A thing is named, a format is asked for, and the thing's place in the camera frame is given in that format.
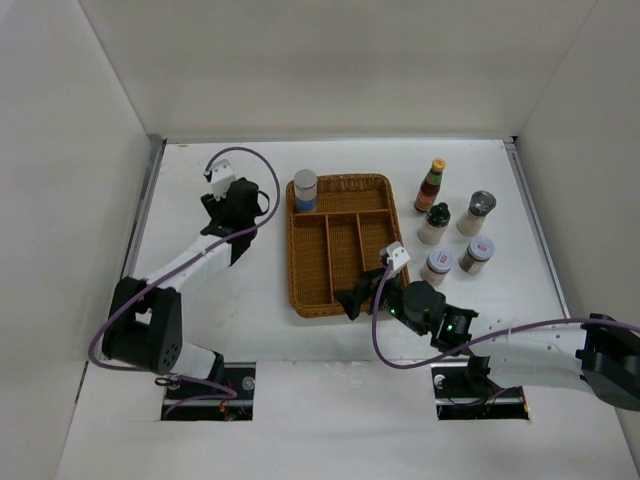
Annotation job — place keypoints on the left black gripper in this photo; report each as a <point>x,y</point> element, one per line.
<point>214,206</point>

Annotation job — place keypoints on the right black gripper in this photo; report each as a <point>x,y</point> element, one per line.
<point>352,299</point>

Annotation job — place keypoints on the white jar silver lid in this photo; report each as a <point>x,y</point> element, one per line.
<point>305,191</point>

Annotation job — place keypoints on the white bottle black cap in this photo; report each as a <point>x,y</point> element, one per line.
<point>435,224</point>

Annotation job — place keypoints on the red sauce bottle yellow cap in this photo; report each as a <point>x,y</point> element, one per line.
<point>430,186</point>

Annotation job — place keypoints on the dark spice jar red label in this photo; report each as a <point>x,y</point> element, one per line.
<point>478,252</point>

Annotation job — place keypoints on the white grinder grey top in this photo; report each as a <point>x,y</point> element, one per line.
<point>481,203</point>

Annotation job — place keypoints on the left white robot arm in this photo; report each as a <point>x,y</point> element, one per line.
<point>149,335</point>

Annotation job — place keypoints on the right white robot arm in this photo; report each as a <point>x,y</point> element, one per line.
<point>596,355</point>

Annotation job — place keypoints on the brown wicker divided tray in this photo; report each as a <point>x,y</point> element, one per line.
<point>328,249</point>

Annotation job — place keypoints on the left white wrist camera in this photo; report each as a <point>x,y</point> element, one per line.
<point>219,175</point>

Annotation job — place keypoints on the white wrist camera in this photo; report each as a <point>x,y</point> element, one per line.
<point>394,256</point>
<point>219,175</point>

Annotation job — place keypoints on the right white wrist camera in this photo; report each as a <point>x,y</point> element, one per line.
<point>394,256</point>

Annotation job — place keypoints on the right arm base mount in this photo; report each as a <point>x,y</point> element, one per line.
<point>463,392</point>

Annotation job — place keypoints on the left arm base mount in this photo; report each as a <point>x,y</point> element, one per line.
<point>227,397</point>

